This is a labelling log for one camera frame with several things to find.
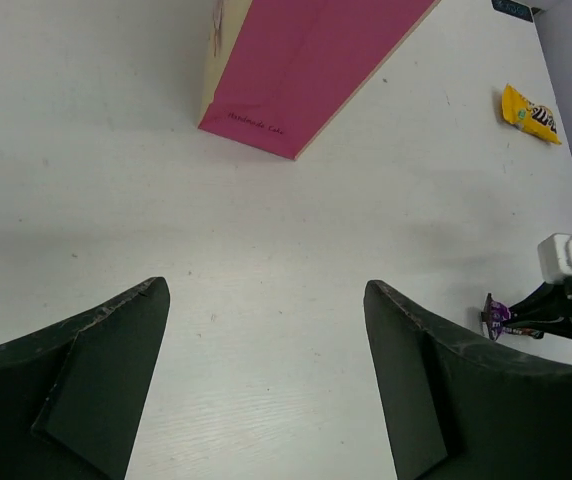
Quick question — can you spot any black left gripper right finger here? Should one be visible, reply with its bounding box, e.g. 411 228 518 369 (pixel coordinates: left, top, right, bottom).
364 280 572 479

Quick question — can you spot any blue table corner label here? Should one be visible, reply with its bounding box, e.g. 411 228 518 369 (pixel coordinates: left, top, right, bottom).
491 0 533 23

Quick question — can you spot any yellow M&M's packet far right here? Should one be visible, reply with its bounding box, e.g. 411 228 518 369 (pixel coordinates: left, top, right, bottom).
501 84 562 145

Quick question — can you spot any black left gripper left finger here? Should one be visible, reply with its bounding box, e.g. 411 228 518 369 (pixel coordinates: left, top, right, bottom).
0 277 170 479

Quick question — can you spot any beige pink paper bag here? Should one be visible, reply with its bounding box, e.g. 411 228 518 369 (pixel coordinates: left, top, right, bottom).
197 0 437 160

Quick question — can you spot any brown purple M&M's packet front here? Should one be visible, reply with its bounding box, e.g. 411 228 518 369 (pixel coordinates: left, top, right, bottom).
480 293 544 341

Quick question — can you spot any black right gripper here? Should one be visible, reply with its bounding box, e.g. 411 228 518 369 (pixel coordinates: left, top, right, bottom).
508 282 572 335

